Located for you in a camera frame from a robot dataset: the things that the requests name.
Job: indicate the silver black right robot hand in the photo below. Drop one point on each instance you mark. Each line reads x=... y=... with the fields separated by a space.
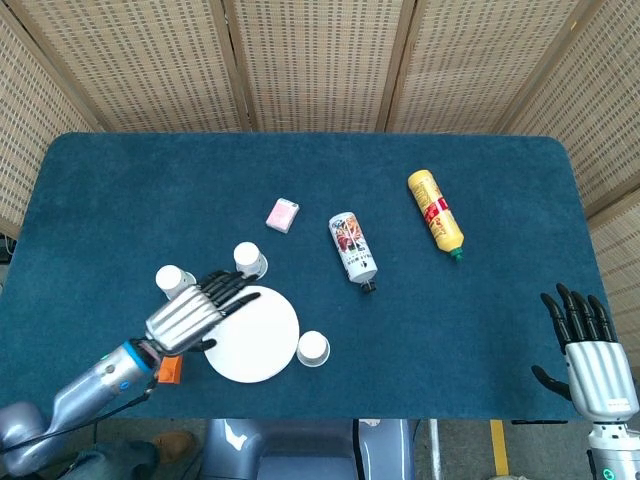
x=597 y=370

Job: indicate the grey robot torso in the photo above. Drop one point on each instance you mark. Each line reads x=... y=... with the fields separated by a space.
x=300 y=450

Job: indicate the white table leg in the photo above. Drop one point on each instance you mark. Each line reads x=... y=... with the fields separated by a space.
x=435 y=450

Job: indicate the woven bamboo screen panel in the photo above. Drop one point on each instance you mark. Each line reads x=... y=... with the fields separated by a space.
x=30 y=125
x=480 y=60
x=145 y=60
x=320 y=60
x=595 y=115

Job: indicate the yellow floor tape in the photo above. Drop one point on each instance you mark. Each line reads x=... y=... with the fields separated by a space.
x=499 y=447

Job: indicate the blue felt table cover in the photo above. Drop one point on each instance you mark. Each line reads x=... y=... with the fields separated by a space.
x=400 y=340

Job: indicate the white printed spray bottle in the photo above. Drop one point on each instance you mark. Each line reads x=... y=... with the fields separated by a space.
x=352 y=247

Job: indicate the brown leather shoe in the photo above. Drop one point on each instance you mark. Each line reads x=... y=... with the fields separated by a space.
x=175 y=445

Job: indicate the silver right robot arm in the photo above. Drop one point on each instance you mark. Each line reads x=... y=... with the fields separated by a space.
x=615 y=450

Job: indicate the pink small box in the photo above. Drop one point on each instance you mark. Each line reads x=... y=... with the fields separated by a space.
x=282 y=215

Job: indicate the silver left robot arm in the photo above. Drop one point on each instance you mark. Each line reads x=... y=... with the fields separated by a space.
x=90 y=385

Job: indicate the blue jeans leg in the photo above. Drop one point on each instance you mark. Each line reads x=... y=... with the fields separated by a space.
x=120 y=460

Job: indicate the white round plate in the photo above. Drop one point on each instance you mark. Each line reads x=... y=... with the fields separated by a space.
x=262 y=342

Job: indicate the orange toy block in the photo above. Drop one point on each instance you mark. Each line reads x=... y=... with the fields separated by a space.
x=169 y=371

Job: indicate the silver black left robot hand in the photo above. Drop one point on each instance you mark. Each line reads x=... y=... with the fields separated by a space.
x=180 y=315

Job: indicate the white paper cup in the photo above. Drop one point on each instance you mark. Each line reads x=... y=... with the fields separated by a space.
x=312 y=347
x=171 y=281
x=249 y=257

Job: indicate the yellow mustard squeeze bottle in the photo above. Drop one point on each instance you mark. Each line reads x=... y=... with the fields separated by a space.
x=436 y=215

